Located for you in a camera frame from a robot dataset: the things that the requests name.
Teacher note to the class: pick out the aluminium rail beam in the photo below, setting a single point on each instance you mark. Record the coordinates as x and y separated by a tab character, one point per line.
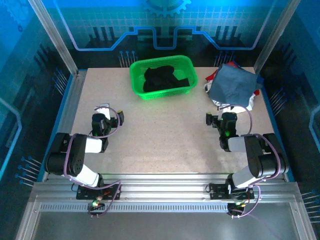
162	187

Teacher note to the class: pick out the white t-shirt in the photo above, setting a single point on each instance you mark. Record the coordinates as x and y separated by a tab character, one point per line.
250	102

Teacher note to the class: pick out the grey metal panel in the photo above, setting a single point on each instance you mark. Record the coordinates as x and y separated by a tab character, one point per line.
162	227

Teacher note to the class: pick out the blue table edge strip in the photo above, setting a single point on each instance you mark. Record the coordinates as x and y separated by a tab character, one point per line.
55	130
275	122

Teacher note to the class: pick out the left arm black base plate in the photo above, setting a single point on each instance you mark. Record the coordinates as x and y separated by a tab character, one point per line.
83	193

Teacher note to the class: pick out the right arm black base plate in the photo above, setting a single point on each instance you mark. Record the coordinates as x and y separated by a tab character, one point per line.
217	192

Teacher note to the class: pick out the green plastic basket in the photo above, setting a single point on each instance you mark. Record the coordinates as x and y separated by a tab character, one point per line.
162	95

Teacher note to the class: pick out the small green-lit connector board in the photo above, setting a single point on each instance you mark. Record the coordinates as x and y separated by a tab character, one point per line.
237	204
96	203

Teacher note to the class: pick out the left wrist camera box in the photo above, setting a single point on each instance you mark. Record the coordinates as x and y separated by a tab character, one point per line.
105	112

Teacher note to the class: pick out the dark blue t-shirt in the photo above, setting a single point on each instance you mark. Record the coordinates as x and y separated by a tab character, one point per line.
260	81

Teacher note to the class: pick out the black t-shirt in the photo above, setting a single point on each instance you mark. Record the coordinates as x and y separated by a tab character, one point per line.
160	80

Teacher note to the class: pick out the slotted metal strip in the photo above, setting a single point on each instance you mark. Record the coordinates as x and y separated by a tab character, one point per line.
162	207

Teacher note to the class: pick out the aluminium frame post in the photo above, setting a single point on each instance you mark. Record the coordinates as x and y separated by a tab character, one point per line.
57	40
275	35

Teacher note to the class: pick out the aluminium side rail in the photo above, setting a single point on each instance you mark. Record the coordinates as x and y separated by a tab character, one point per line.
70	105

